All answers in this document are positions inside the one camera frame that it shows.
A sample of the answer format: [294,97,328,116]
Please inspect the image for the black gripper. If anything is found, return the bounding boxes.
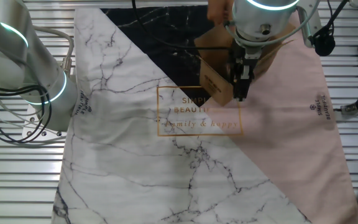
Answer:
[228,41,262,101]

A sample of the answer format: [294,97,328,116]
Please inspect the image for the brown cardboard box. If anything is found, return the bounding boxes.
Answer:
[194,23,298,106]

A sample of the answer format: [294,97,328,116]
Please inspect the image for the person's bare hand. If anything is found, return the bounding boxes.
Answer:
[206,0,234,26]

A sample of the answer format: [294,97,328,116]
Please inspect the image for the marble pink black tablecloth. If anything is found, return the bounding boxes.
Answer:
[51,4,358,224]

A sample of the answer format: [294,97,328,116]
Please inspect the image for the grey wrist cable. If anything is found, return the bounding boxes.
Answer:
[224,0,321,48]

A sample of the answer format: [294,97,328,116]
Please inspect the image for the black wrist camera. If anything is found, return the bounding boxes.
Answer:
[313,30,336,57]

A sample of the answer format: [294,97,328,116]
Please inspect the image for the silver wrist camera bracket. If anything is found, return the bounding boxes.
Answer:
[296,5,323,48]

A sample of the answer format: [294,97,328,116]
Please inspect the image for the black camera cable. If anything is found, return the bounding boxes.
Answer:
[321,0,350,35]

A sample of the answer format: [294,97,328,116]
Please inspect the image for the small camera on mount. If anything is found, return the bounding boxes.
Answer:
[333,95,358,115]

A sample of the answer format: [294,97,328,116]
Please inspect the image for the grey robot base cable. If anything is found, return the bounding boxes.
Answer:
[33,26,75,76]

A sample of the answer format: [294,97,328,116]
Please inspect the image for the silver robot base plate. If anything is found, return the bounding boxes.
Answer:
[21,104,68,139]

